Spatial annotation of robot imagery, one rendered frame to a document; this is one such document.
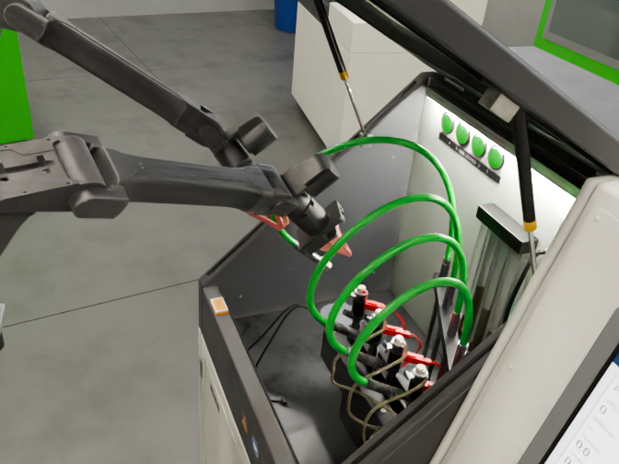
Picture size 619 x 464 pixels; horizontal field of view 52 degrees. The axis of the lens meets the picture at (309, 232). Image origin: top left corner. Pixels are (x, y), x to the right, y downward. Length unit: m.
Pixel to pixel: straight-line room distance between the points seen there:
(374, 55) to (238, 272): 2.65
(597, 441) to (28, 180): 0.76
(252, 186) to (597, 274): 0.51
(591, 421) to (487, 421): 0.19
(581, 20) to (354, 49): 1.28
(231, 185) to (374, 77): 3.15
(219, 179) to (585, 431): 0.61
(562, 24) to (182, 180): 3.41
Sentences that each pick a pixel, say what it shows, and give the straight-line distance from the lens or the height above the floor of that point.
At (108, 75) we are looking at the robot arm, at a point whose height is 1.50.
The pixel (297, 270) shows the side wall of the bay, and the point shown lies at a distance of 1.63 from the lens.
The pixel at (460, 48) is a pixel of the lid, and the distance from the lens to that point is 0.68.
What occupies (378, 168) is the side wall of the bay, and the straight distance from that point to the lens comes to 1.57.
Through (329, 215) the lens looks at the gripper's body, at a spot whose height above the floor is 1.30.
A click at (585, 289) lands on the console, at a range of 0.91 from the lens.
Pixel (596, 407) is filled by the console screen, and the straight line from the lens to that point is 0.90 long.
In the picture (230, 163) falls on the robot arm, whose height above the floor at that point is 1.33.
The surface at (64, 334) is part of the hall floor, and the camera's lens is 2.94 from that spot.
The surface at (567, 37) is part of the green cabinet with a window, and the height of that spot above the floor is 1.03.
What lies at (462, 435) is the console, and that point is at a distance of 1.09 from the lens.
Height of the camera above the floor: 1.90
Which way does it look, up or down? 32 degrees down
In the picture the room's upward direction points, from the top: 6 degrees clockwise
